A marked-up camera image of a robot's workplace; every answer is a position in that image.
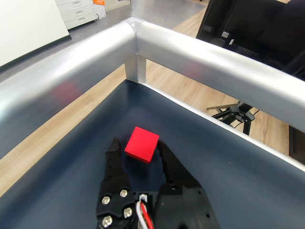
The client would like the black tripod stand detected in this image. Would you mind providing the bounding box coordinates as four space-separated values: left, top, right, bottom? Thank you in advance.
206 100 260 136

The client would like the white drawer cabinet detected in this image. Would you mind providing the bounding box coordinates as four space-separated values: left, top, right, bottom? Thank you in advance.
56 0 107 31

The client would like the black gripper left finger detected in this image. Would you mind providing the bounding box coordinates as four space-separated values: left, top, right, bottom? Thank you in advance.
95 136 138 229

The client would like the black office chair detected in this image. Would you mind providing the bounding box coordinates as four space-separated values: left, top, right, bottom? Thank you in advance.
195 0 305 82

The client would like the red cube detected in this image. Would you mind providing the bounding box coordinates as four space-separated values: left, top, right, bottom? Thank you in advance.
124 126 160 164

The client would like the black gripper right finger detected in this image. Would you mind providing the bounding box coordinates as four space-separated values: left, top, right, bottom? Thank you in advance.
152 140 221 229

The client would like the white looped servo wire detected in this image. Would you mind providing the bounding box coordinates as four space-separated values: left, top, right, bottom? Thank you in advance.
136 194 154 229

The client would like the dark furniture panel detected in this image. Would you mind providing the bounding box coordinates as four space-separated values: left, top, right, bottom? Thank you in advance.
288 125 305 165

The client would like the dark blue mat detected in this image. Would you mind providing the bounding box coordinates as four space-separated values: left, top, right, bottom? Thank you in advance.
0 80 305 229

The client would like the silver metal cart frame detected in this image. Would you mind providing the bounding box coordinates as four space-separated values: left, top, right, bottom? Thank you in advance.
0 17 305 172

